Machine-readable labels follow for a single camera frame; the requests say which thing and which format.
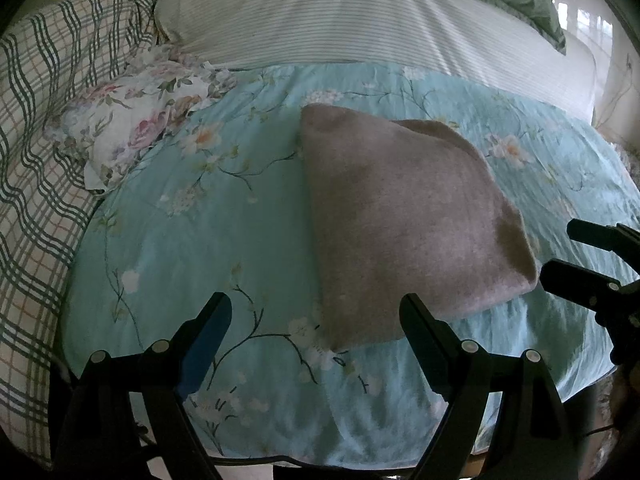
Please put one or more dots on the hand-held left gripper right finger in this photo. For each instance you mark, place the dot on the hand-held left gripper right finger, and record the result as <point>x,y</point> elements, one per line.
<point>425,345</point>

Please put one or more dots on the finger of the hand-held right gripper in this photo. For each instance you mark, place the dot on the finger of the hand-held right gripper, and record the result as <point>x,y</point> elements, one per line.
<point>600,235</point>
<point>575,280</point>

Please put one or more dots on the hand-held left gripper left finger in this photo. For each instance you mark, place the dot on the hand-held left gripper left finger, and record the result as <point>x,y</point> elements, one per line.
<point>200,360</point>

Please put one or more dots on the brown towel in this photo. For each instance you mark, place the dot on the brown towel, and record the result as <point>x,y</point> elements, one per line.
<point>400,210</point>

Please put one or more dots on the teal floral bedsheet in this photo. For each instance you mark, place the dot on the teal floral bedsheet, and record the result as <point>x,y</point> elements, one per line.
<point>200,240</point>

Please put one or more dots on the white floral pillow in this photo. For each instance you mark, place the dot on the white floral pillow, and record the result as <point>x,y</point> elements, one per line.
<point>135,115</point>

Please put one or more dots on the plaid blanket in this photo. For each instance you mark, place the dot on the plaid blanket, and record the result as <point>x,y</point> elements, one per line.
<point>40,160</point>

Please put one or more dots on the white striped pillow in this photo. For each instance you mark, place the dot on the white striped pillow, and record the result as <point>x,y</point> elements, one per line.
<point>350,20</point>

